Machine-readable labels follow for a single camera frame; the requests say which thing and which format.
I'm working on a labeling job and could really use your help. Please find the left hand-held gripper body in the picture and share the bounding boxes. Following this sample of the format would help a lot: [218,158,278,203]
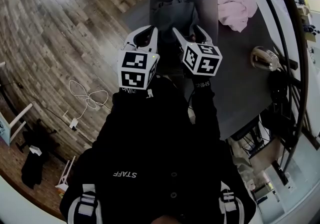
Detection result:
[117,42,161,91]

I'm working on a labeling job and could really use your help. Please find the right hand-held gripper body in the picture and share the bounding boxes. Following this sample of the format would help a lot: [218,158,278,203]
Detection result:
[181,40,223,77]

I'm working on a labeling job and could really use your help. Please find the grey hoodie garment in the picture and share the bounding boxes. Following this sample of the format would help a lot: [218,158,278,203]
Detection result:
[152,0,201,44]

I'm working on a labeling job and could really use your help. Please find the grey plastic bin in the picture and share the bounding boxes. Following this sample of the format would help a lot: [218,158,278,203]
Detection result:
[149,0,219,75]

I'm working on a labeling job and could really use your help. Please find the pink clothes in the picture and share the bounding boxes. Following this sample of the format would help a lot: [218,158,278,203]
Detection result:
[215,0,258,33]

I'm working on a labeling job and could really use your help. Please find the person's left forearm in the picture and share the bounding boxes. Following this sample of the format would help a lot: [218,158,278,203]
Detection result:
[112,85,156,109]

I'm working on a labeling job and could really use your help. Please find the person's right forearm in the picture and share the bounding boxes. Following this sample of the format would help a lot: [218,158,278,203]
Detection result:
[190,75,221,141]

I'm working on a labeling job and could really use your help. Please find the glass teapot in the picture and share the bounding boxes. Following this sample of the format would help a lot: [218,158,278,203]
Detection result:
[251,45,280,72]

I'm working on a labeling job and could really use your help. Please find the person's black jacket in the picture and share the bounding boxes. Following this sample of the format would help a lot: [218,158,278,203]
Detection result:
[59,75,257,224]

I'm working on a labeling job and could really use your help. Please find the black floor bag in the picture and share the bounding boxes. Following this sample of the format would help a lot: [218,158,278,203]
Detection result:
[21,117,61,190]

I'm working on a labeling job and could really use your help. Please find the white floor cable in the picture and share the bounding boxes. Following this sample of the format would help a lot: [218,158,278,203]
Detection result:
[68,79,112,121]

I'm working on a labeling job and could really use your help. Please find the thin black floor cable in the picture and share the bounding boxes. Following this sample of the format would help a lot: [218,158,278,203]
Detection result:
[0,81,96,144]

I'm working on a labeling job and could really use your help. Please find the white frame table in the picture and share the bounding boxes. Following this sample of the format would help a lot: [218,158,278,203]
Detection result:
[0,102,34,148]

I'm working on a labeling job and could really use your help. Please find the white frame stand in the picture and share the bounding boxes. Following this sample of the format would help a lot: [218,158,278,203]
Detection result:
[54,155,77,194]

